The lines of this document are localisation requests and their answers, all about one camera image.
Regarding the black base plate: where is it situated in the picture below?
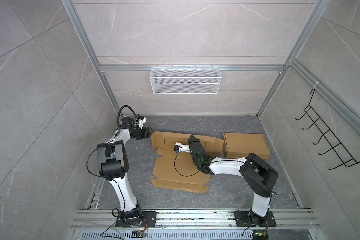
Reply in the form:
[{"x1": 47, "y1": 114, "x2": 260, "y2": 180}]
[
  {"x1": 233, "y1": 211, "x2": 277, "y2": 227},
  {"x1": 115, "y1": 211, "x2": 157, "y2": 228}
]

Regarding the brown cardboard box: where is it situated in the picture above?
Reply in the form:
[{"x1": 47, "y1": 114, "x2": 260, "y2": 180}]
[{"x1": 223, "y1": 133, "x2": 270, "y2": 160}]

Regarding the cardboard stack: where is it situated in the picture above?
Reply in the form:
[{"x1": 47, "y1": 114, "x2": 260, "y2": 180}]
[{"x1": 151, "y1": 131, "x2": 211, "y2": 194}]

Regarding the left small circuit board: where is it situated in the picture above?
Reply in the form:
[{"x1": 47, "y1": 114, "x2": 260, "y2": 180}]
[{"x1": 131, "y1": 230, "x2": 148, "y2": 238}]

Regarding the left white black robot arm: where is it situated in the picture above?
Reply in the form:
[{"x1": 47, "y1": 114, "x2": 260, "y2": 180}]
[{"x1": 96, "y1": 115, "x2": 154, "y2": 223}]

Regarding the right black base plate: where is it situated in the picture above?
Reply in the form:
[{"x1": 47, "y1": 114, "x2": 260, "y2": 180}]
[{"x1": 233, "y1": 211, "x2": 277, "y2": 227}]

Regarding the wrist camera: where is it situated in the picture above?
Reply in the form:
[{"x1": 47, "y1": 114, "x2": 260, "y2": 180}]
[
  {"x1": 136, "y1": 116, "x2": 147, "y2": 129},
  {"x1": 174, "y1": 143, "x2": 191, "y2": 153}
]

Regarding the right small circuit board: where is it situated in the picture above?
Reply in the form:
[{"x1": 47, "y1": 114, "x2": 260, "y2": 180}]
[{"x1": 252, "y1": 230, "x2": 269, "y2": 240}]

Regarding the small circuit board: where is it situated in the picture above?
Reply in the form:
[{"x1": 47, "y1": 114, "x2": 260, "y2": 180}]
[
  {"x1": 131, "y1": 230, "x2": 148, "y2": 238},
  {"x1": 252, "y1": 230, "x2": 269, "y2": 240}
]

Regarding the white wire mesh basket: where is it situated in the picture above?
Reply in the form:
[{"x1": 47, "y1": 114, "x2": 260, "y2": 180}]
[{"x1": 150, "y1": 67, "x2": 222, "y2": 95}]

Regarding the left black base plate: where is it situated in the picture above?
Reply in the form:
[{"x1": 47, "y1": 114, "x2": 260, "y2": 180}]
[{"x1": 115, "y1": 211, "x2": 157, "y2": 228}]

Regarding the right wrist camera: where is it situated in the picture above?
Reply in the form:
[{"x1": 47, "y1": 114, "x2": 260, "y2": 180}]
[{"x1": 174, "y1": 143, "x2": 191, "y2": 153}]

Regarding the black wire hook rack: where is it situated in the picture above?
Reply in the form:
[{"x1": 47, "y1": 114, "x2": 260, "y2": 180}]
[{"x1": 295, "y1": 89, "x2": 360, "y2": 170}]

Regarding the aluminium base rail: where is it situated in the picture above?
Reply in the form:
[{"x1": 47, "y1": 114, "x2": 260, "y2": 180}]
[{"x1": 71, "y1": 209, "x2": 321, "y2": 230}]

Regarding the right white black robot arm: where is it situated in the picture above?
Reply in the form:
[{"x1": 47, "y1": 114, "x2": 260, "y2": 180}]
[{"x1": 174, "y1": 136, "x2": 279, "y2": 223}]

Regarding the slotted grey cable duct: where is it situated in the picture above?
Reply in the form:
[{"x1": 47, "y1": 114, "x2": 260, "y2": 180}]
[{"x1": 78, "y1": 229, "x2": 253, "y2": 240}]

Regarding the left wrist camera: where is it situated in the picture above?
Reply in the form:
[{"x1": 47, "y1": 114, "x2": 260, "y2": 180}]
[{"x1": 136, "y1": 116, "x2": 147, "y2": 129}]

